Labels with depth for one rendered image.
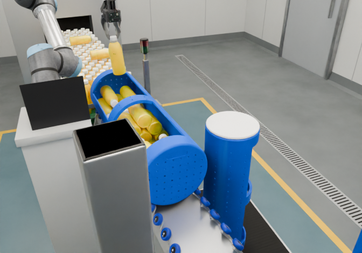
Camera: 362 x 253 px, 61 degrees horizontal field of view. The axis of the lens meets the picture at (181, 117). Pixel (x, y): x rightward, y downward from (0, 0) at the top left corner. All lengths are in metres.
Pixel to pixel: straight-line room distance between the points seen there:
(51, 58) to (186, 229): 0.96
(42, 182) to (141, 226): 1.28
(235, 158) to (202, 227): 0.48
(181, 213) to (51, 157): 0.65
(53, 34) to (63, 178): 0.72
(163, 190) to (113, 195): 0.90
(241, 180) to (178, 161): 0.62
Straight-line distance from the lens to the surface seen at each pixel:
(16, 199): 3.02
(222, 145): 1.56
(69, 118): 1.49
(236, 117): 1.70
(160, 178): 1.17
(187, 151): 1.15
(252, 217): 2.38
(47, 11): 1.85
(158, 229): 1.23
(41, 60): 1.54
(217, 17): 6.84
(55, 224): 1.81
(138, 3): 6.23
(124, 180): 0.31
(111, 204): 0.32
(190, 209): 1.30
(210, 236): 1.22
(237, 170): 1.65
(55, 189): 1.65
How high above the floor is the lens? 1.86
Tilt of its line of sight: 29 degrees down
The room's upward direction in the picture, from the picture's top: 1 degrees counter-clockwise
